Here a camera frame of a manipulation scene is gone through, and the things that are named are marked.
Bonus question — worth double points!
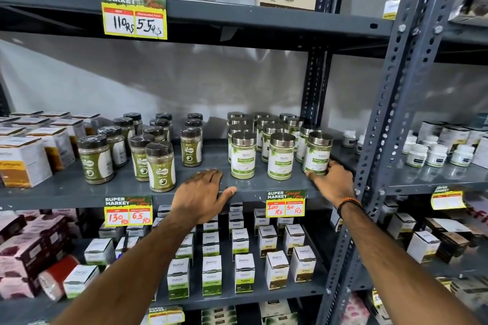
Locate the person's right hand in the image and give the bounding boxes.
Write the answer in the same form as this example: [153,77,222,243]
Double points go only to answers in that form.
[305,160,356,207]

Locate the person's left hand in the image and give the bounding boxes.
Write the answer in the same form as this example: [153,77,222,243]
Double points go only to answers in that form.
[170,169,238,227]

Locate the silver-lid green powder jar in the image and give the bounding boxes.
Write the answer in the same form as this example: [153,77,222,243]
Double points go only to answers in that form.
[303,131,334,177]

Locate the person's right forearm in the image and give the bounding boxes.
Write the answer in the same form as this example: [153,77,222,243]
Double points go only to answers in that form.
[340,203,482,325]

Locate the person's left forearm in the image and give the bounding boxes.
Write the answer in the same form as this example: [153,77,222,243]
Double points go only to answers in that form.
[51,217,200,325]

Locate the yellow red price tag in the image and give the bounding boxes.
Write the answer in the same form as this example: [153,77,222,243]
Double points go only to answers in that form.
[265,189,307,218]
[104,196,153,227]
[430,185,467,210]
[147,306,186,325]
[100,0,168,40]

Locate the group of silver-lid jars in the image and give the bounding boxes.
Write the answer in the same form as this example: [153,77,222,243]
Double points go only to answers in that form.
[227,111,323,181]

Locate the white carton dark label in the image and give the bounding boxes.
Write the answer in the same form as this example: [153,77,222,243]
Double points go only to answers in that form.
[387,212,416,240]
[330,207,344,233]
[406,230,441,264]

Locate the group of dark-lid green jars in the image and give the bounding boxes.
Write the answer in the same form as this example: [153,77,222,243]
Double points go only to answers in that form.
[78,112,204,193]

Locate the group of white green boxes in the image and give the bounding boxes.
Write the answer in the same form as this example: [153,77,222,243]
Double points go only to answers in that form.
[84,202,317,301]

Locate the grey metal shelving rack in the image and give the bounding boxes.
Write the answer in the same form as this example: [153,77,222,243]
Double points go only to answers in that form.
[0,0,393,325]
[316,0,488,325]

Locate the group of small white bottles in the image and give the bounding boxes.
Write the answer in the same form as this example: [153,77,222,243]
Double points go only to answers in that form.
[341,129,476,168]

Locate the green white packets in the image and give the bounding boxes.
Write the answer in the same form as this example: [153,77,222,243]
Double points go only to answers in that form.
[201,305,238,325]

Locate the white grey product box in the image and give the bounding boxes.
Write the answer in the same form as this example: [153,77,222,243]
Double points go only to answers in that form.
[418,121,446,143]
[438,125,472,153]
[472,136,488,169]
[466,126,488,146]

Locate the white green carton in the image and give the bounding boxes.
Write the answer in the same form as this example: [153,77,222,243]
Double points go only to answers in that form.
[259,299,299,325]

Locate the pink packets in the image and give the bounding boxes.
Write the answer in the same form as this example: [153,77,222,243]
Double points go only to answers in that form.
[340,292,371,325]

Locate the dark brown flat box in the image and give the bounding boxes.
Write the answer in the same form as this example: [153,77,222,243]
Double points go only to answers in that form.
[425,218,474,264]

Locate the small yellow price tag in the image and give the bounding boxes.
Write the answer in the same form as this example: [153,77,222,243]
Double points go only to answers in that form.
[382,0,401,20]

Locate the red shiny packet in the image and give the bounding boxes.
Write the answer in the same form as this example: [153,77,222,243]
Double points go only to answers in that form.
[38,255,81,302]

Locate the white printed cartons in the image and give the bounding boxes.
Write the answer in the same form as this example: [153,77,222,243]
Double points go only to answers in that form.
[438,274,488,316]

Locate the group of white orange boxes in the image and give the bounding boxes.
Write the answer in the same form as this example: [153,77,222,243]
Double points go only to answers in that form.
[0,111,102,188]

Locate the group of pink maroon boxes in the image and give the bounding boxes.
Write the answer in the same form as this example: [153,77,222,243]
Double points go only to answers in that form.
[0,209,81,300]

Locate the clear wrapped dark item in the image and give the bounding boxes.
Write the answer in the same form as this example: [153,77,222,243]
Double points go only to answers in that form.
[449,0,488,27]

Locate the orange black wrist bracelet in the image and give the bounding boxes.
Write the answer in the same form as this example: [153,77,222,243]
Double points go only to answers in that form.
[337,198,363,219]

